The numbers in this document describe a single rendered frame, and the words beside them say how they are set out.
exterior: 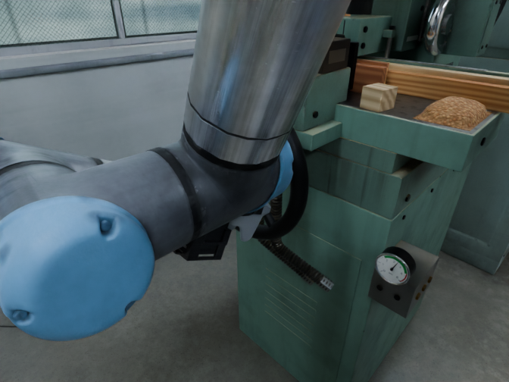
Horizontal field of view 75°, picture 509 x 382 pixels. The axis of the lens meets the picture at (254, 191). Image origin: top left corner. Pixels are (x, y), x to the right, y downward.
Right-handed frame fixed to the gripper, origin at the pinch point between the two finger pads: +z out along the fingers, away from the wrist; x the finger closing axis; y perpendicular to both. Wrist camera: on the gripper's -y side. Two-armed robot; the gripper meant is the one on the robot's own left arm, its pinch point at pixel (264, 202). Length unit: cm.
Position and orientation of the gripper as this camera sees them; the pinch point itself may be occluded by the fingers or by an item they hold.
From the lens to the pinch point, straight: 49.0
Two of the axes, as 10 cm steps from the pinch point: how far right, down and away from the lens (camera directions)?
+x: 6.8, 3.2, -6.6
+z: 6.6, 1.2, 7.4
